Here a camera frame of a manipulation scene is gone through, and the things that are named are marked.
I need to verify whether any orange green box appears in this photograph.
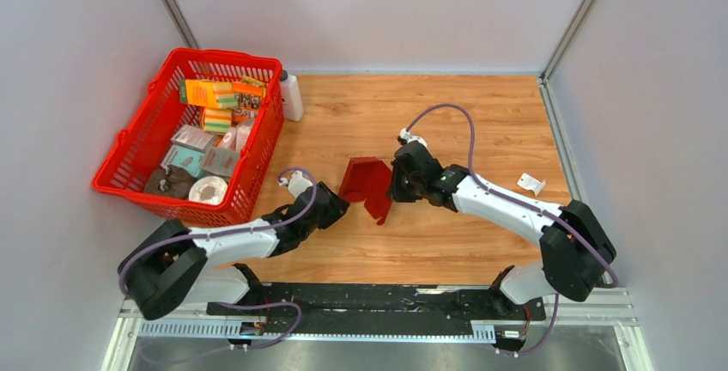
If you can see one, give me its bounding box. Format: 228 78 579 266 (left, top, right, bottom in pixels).
179 79 239 109

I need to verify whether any brown bag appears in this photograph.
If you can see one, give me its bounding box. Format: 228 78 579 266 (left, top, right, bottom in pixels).
143 165 197 200

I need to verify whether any red plastic basket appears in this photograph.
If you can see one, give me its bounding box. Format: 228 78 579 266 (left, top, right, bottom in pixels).
93 47 284 228

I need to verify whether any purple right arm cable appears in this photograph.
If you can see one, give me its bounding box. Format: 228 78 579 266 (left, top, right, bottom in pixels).
403 103 619 356

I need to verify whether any orange snack packet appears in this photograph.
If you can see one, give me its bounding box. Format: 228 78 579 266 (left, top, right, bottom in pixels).
233 76 267 125

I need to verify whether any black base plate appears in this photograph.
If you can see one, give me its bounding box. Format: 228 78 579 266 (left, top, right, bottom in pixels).
205 282 547 336

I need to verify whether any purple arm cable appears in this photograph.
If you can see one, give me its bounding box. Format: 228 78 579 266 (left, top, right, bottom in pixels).
403 103 619 356
118 167 319 352

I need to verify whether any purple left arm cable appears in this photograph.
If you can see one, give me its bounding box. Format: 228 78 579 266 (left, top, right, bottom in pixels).
118 167 319 352

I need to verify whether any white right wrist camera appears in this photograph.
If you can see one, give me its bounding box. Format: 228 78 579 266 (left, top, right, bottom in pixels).
397 128 428 148

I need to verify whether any white plastic bottle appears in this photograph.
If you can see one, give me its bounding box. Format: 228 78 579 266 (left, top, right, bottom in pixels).
279 70 304 122

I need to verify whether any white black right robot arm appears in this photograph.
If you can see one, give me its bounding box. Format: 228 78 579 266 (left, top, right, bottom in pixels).
388 141 616 319

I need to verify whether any white tape roll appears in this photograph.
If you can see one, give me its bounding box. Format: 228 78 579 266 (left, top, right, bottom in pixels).
188 175 228 205

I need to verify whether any teal white packet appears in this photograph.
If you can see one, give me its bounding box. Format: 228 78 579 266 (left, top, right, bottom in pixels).
160 144 204 179

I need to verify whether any yellow green sponge pack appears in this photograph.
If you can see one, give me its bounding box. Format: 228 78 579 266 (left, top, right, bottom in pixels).
199 107 233 135

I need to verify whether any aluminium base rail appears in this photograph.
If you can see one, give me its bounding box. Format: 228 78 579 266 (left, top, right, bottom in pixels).
102 283 653 370

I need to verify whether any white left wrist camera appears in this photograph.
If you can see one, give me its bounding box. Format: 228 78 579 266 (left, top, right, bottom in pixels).
278 170 313 198

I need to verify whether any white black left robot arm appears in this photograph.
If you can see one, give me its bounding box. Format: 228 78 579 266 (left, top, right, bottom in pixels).
118 182 349 320

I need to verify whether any pink grey packet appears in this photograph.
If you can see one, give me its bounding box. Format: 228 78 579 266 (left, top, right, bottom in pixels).
200 146 240 178

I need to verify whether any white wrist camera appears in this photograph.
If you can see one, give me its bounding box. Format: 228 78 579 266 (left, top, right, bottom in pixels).
278 170 313 198
397 128 428 148

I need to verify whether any right aluminium frame post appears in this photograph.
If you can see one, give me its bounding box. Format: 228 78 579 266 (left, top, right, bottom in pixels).
540 0 598 83

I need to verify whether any pink white box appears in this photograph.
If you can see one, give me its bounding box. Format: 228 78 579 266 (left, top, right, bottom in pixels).
170 125 218 152

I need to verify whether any small white paper piece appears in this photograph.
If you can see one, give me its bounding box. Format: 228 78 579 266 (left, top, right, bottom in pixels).
517 173 547 197

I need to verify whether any red paper box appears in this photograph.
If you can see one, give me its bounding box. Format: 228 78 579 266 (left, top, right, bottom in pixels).
337 156 392 225

